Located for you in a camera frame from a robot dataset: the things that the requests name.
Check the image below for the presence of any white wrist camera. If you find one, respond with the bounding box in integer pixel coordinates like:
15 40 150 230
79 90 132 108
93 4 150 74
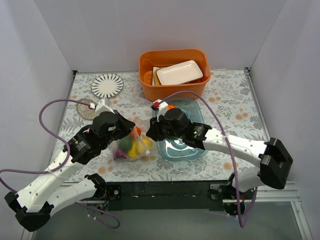
151 99 169 118
88 99 114 117

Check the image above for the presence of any blue striped white plate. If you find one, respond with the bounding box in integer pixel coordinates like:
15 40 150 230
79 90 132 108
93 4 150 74
91 73 124 99

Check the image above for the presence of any clear blue glass tray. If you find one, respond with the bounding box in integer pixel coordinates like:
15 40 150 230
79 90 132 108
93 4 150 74
156 97 208 162

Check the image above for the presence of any yellow mango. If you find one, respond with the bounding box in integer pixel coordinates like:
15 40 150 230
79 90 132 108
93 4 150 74
127 141 139 159

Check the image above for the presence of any orange plastic basin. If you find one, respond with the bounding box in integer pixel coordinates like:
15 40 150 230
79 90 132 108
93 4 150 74
139 48 211 102

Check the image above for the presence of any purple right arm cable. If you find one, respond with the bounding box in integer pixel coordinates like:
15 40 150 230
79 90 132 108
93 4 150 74
152 90 258 228

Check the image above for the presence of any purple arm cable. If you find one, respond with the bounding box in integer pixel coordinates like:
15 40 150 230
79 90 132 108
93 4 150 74
152 90 258 228
0 98 121 229

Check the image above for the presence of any orange mandarin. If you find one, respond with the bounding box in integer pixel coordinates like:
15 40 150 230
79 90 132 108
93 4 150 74
168 104 176 110

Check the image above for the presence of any yellow pear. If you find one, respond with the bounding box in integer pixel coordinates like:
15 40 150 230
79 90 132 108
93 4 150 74
137 137 153 153

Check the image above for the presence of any clear zip top bag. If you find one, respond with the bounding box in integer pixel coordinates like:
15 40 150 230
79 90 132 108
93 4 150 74
110 125 153 162

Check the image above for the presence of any green pepper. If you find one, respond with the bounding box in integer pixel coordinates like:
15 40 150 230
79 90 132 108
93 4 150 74
117 138 133 152

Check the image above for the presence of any brown speckled plate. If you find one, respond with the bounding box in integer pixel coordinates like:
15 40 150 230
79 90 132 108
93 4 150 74
76 98 97 120

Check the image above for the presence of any purple sweet potato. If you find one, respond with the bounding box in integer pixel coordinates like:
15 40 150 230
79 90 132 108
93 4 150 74
113 148 127 161

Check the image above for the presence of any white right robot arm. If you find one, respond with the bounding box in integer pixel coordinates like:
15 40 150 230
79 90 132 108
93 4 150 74
146 108 293 199

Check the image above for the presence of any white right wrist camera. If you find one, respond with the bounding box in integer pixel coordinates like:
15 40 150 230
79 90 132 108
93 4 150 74
151 99 169 118

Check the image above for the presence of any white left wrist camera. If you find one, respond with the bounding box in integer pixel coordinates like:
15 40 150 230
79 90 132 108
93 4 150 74
88 99 114 117

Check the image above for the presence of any white rectangular tray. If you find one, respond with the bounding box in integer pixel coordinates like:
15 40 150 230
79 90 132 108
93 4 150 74
153 60 203 86

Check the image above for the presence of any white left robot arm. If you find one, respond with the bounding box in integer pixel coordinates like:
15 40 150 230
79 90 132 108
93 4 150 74
4 111 136 232

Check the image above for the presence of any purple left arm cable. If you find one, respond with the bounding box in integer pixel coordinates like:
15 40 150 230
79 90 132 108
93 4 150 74
0 98 121 229

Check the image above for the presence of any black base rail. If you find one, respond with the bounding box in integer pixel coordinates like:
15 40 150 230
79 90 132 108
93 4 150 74
88 180 254 216

